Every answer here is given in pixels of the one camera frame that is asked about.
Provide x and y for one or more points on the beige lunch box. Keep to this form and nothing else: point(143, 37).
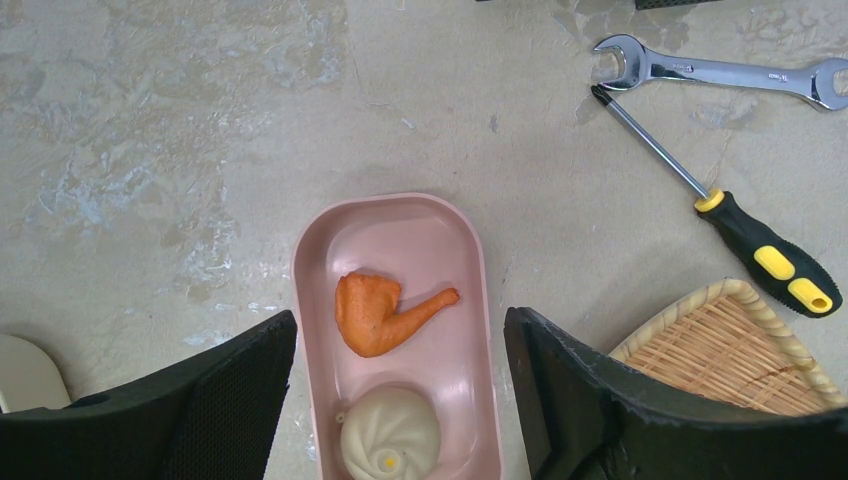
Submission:
point(29, 378)

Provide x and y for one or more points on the orange fried chicken piece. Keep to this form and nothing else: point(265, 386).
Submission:
point(367, 318)

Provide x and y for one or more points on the beige steamed bun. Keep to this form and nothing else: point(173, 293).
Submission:
point(391, 432)

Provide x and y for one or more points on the black foam block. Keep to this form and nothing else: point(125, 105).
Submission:
point(656, 4)

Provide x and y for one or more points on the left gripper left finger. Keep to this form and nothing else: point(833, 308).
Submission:
point(211, 416)

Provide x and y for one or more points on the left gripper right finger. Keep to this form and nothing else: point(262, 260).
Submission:
point(584, 415)

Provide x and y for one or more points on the silver wrench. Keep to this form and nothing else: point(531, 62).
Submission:
point(814, 84)

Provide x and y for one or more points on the yellow black screwdriver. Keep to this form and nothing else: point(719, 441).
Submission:
point(782, 269)

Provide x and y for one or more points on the pink lunch box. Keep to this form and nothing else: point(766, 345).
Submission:
point(427, 245)

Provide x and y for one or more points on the woven bamboo basket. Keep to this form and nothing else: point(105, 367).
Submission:
point(725, 343)

